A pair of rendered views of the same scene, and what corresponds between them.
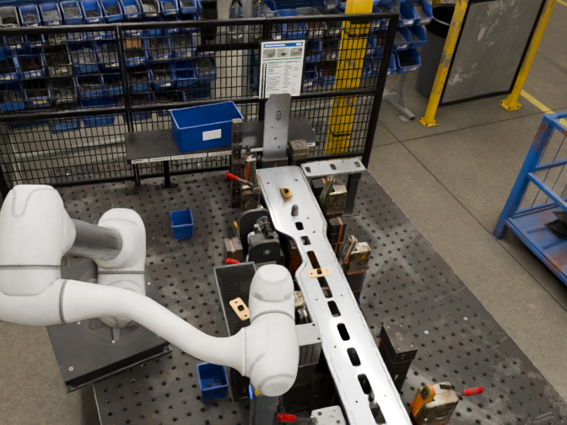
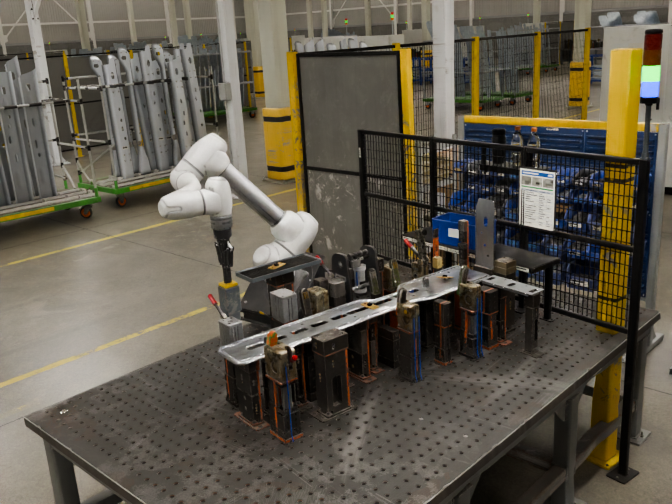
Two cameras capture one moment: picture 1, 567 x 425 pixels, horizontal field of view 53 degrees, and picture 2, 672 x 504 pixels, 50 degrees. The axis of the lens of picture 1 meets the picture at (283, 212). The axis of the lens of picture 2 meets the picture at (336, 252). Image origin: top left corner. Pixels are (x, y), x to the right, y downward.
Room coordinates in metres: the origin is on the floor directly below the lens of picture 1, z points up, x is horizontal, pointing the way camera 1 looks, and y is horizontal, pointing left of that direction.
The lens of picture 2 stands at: (0.38, -2.86, 2.14)
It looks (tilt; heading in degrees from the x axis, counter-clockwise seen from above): 17 degrees down; 71
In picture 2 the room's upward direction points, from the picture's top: 3 degrees counter-clockwise
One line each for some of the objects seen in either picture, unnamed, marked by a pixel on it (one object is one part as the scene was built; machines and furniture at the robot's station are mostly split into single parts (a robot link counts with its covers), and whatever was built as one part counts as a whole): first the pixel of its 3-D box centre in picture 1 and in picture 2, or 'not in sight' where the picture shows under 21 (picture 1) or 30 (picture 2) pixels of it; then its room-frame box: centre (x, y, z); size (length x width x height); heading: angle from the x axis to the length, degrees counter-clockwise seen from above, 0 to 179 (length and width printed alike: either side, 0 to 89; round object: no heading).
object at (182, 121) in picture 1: (207, 126); (463, 230); (2.21, 0.39, 1.10); 0.30 x 0.17 x 0.13; 116
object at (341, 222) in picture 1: (333, 245); (443, 332); (1.76, -0.23, 0.84); 0.11 x 0.08 x 0.29; 108
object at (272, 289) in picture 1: (272, 298); (215, 196); (0.86, 0.01, 1.53); 0.13 x 0.11 x 0.16; 7
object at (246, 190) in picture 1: (248, 220); (420, 295); (1.83, 0.15, 0.88); 0.07 x 0.06 x 0.35; 108
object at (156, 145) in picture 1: (223, 139); (474, 248); (2.23, 0.32, 1.02); 0.90 x 0.22 x 0.03; 108
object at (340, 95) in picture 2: not in sight; (353, 178); (2.39, 2.49, 1.00); 1.34 x 0.14 x 2.00; 117
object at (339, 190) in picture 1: (332, 219); (470, 320); (1.90, -0.22, 0.87); 0.12 x 0.09 x 0.35; 108
